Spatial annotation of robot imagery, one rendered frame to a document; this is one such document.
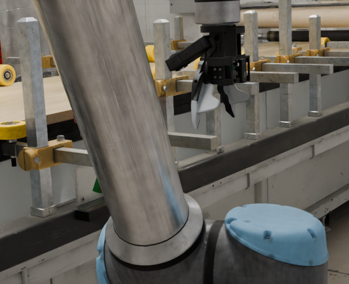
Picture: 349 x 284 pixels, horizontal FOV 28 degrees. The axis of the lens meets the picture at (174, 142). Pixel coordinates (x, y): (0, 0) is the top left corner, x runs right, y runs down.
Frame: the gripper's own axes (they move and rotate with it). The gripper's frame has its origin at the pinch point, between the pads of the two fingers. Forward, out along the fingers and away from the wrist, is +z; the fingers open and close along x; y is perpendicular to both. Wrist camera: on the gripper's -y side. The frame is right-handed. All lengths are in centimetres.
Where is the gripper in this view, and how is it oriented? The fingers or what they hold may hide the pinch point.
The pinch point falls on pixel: (212, 123)
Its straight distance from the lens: 145.6
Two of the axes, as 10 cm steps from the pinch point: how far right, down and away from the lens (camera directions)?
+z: 0.4, 9.8, 2.0
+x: 5.7, -1.9, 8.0
